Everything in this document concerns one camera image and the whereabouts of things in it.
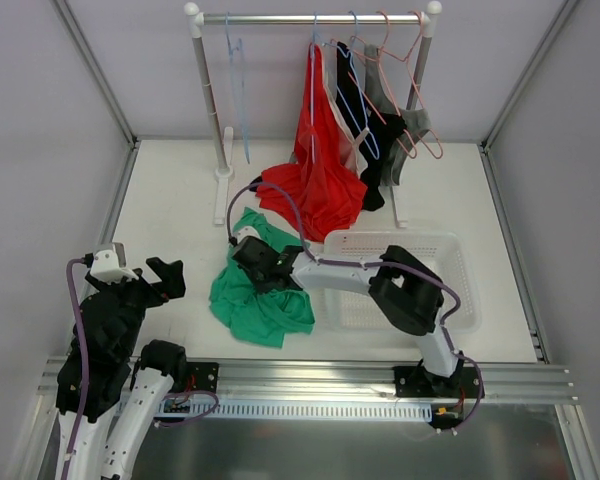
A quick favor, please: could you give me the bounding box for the green tank top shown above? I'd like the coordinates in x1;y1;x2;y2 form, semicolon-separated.
208;207;316;350

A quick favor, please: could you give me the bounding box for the red tank top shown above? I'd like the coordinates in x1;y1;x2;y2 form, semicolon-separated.
256;45;367;242

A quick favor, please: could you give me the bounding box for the white tank top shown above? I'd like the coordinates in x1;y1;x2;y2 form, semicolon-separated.
322;56;370;177

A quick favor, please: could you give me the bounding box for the blue hanger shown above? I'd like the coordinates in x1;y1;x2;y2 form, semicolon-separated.
224;13;251;164
309;12;317;164
336;41;380;162

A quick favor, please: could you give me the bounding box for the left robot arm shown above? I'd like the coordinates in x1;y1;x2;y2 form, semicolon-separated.
55;248;188;479

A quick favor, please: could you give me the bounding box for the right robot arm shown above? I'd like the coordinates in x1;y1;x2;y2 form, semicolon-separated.
229;234;482;398

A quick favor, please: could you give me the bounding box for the black tank top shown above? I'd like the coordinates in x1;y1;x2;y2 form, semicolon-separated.
336;42;406;211

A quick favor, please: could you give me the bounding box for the grey tank top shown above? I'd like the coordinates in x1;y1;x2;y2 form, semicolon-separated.
364;44;431;186

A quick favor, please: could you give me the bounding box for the pink hanger right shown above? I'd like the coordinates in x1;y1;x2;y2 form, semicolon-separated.
379;1;444;159

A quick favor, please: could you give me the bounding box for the white plastic basket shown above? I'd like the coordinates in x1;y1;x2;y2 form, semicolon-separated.
316;230;481;333

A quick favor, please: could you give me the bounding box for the white clothes rack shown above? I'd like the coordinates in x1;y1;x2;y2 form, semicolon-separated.
184;1;442;226

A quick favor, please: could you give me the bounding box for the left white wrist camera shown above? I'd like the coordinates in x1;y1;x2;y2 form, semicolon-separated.
84;242;139;284

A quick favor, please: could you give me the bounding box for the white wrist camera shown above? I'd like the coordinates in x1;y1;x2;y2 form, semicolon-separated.
233;225;261;243
84;242;139;284

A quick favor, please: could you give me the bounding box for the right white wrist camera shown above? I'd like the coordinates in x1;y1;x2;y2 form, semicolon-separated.
233;225;261;243

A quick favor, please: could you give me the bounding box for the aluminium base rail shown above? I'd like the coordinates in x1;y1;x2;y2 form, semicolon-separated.
37;355;579;404

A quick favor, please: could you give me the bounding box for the white slotted cable duct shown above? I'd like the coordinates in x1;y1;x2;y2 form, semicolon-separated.
154;396;433;423

